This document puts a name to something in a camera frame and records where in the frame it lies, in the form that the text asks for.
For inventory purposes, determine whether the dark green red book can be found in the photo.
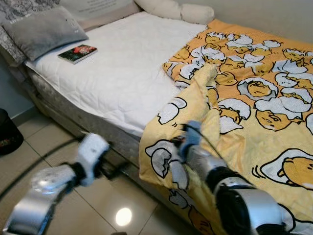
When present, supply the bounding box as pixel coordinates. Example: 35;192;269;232
58;44;98;65

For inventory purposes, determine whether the yellow egg cartoon blanket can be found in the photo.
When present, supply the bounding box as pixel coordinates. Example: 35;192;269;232
138;19;313;235

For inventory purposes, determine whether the grey fabric bed base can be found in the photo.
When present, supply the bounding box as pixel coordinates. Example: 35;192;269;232
20;64;162;196

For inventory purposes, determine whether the black mesh waste bin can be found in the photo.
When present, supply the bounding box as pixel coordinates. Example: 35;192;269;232
0;109;24;156

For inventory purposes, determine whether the white quilted mattress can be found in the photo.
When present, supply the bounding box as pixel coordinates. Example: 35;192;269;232
24;11;208;138

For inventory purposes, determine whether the plain grey pillow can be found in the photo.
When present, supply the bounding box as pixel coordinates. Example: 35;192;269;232
1;6;89;62

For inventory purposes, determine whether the beige headboard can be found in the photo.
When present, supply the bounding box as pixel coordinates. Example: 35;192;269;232
78;2;143;31

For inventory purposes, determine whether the white printed pillow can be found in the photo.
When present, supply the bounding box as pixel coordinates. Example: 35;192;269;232
59;0;140;19

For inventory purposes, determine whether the long cream bolster pillow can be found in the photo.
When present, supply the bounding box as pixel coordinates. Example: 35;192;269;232
134;0;182;20

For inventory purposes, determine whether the grey floral patterned pillow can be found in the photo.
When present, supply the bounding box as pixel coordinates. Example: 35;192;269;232
0;0;62;67

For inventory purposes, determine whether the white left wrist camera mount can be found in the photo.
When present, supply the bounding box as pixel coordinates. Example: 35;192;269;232
76;132;111;187

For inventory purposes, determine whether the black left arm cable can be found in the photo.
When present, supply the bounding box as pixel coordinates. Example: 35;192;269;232
0;139;81;201

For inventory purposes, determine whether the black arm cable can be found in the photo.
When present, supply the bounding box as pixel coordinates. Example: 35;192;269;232
0;139;81;201
182;124;230;172

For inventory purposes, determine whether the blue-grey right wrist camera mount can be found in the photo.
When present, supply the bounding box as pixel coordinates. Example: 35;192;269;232
180;120;202;161

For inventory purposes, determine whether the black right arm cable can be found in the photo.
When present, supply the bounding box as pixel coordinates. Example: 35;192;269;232
182;124;230;172

